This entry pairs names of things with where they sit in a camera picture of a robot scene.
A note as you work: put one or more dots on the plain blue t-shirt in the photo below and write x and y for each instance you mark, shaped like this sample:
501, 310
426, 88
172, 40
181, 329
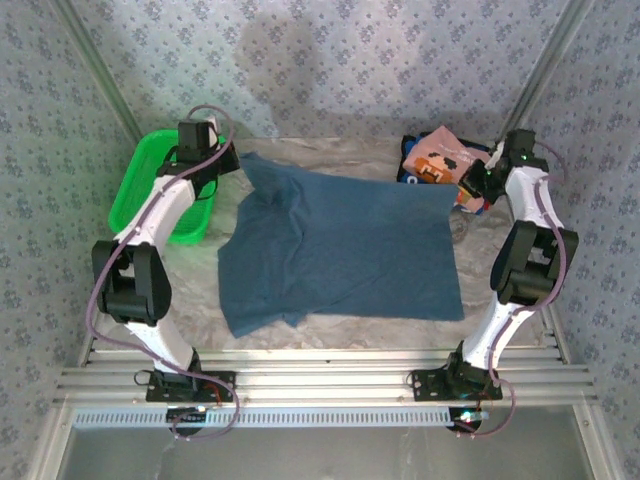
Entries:
350, 250

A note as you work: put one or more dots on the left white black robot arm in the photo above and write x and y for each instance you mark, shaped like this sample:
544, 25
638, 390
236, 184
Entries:
165, 210

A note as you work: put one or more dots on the narrow aluminium rail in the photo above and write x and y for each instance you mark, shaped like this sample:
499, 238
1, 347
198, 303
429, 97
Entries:
325, 356

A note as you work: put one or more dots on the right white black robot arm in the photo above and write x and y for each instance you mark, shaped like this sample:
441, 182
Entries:
525, 200

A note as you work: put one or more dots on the wide slotted aluminium rail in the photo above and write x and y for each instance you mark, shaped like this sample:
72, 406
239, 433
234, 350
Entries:
325, 385

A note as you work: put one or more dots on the green plastic basket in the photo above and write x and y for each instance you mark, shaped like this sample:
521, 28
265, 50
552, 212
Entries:
140, 200

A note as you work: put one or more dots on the aluminium corner post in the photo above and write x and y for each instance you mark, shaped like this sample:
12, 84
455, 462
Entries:
543, 75
106, 75

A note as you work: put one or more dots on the aluminium frame leg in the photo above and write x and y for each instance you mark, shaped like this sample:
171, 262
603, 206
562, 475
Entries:
50, 445
595, 445

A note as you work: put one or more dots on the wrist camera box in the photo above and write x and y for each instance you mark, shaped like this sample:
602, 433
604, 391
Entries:
520, 140
195, 134

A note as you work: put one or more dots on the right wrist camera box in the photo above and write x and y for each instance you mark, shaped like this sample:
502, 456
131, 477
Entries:
520, 140

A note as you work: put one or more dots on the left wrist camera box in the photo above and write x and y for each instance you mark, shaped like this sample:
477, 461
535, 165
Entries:
195, 134

